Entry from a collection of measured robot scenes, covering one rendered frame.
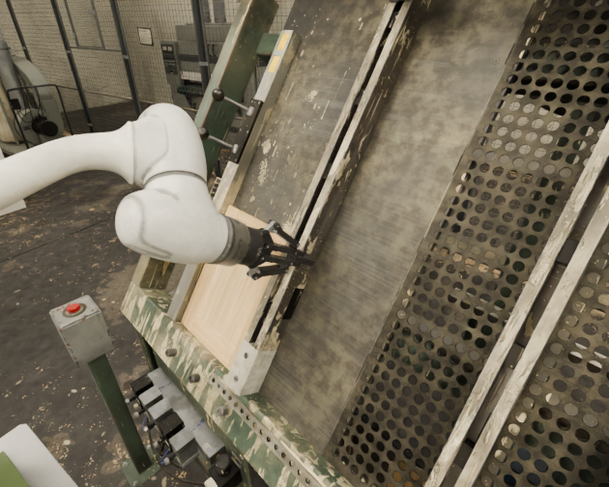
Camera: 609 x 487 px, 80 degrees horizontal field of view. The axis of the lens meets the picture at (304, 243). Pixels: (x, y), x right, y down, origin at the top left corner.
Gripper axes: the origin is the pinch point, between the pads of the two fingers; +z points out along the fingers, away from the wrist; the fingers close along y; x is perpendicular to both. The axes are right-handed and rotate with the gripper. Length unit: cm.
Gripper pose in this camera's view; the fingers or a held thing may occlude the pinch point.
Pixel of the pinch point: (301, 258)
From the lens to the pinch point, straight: 83.9
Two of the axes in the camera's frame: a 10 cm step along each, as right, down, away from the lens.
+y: 4.0, -9.1, -0.9
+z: 5.9, 1.7, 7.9
